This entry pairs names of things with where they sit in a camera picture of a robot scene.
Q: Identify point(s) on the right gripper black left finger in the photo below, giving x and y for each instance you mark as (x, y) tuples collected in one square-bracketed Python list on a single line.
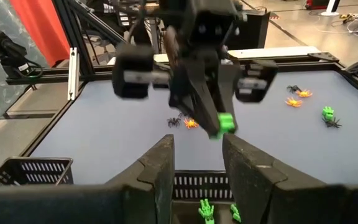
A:
[(154, 202)]

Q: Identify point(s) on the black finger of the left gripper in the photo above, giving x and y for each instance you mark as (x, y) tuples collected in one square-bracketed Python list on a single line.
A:
[(228, 87), (194, 99)]

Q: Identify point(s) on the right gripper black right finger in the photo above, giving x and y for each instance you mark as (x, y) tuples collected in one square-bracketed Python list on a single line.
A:
[(275, 199)]

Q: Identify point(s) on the black plastic toy spider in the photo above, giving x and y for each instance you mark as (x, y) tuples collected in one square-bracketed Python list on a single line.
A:
[(293, 88), (173, 122), (332, 123)]

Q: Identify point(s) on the green plastic skeleton hand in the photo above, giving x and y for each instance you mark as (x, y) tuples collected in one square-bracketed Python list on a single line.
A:
[(225, 123), (328, 112), (235, 213), (206, 211)]

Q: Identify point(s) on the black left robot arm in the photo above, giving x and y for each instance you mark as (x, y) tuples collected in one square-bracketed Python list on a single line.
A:
[(171, 43)]

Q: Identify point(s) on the black plastic slotted basket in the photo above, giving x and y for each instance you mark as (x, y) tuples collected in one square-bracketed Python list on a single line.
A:
[(197, 172), (39, 159)]

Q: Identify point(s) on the black cabinet box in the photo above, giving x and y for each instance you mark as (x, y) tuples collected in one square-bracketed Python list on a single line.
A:
[(256, 31)]

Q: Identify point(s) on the grey table mat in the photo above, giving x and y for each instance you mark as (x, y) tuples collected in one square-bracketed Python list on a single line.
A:
[(104, 133)]

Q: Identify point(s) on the red fabric panel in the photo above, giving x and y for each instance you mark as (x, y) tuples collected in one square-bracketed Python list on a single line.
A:
[(42, 28)]

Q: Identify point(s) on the white stand base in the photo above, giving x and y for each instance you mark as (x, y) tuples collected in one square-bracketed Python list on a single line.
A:
[(331, 7)]

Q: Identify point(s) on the silver metal bracket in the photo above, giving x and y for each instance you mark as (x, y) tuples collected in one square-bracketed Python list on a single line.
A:
[(73, 74)]

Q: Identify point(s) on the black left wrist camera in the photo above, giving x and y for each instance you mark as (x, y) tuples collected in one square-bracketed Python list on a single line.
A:
[(210, 28)]

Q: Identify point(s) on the black aluminium table frame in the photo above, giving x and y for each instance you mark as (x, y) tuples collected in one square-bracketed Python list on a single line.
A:
[(291, 67)]

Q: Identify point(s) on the black clamp mount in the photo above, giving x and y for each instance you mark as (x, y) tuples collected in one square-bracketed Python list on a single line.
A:
[(11, 53)]

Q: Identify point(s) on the black frame mount bracket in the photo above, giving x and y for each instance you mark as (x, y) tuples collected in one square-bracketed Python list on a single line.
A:
[(357, 68)]

